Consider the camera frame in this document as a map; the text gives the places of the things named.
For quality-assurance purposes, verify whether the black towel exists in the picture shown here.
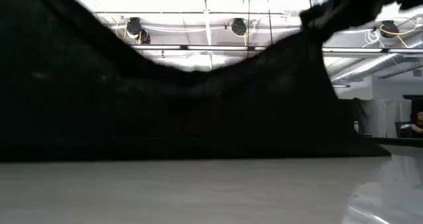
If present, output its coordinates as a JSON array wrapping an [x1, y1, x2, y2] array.
[[0, 0, 423, 162]]

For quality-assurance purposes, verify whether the black office chair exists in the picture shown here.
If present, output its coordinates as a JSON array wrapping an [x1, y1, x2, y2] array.
[[395, 121, 414, 138]]

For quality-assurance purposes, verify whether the person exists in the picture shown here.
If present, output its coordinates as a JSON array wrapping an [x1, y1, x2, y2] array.
[[409, 111, 423, 135]]

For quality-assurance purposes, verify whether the black ceiling cord reel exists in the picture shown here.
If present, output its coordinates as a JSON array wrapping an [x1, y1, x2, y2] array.
[[125, 17, 143, 40], [379, 20, 400, 39], [230, 17, 248, 37]]

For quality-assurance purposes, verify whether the silver ribbed air duct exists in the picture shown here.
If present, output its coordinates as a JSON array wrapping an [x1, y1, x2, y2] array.
[[330, 54, 409, 83]]

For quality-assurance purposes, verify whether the white coiled cable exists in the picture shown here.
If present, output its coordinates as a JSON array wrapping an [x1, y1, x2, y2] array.
[[362, 28, 381, 48]]

